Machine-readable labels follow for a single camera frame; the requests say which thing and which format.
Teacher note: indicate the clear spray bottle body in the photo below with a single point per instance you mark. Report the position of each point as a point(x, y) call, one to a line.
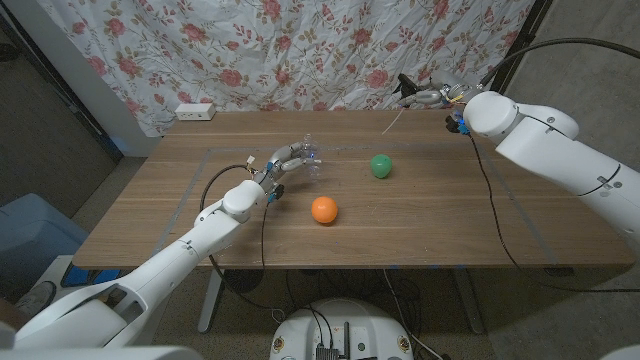
point(312, 170)

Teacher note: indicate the white room pillar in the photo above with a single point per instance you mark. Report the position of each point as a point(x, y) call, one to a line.
point(85, 80)

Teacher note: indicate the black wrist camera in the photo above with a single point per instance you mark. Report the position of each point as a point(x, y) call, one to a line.
point(276, 192)
point(455, 125)

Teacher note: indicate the green ball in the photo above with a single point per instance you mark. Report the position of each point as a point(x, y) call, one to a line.
point(381, 166)

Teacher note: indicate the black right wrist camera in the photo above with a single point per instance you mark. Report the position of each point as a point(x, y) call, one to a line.
point(455, 125)

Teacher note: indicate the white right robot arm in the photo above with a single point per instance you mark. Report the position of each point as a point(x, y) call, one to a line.
point(560, 150)

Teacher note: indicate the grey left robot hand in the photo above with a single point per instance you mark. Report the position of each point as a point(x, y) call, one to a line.
point(280, 155)

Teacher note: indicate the orange ball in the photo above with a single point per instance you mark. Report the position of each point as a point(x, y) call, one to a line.
point(324, 209)

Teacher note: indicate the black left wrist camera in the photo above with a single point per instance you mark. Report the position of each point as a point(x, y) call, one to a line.
point(276, 192)

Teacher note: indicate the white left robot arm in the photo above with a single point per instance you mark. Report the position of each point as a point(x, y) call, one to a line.
point(150, 275)

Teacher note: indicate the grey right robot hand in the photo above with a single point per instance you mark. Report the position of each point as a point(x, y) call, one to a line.
point(430, 96)

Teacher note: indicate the blue floor pad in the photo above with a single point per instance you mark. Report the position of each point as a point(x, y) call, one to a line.
point(77, 276)

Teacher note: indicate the brown trouser leg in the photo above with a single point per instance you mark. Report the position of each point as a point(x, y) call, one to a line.
point(12, 315)

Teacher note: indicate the black backdrop stand pole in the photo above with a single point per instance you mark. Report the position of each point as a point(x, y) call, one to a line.
point(517, 45)

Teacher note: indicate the black round floor object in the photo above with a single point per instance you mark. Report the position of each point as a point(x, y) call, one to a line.
point(242, 281)

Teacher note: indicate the white table leg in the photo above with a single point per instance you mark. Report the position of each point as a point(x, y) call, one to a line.
point(210, 300)
point(470, 305)

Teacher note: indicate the white power strip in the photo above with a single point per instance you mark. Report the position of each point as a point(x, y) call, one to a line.
point(195, 111)

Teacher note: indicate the grey shoe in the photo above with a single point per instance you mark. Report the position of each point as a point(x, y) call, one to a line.
point(37, 295)

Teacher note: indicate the blue grey storage bin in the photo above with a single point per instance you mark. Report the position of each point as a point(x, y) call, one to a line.
point(35, 235)

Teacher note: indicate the floral rose print backdrop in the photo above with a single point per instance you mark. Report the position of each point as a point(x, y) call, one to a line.
point(280, 50)

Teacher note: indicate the black spray nozzle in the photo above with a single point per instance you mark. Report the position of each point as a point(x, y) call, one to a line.
point(406, 85)

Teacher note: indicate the white robot torso base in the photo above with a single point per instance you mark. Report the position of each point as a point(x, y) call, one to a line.
point(360, 325)

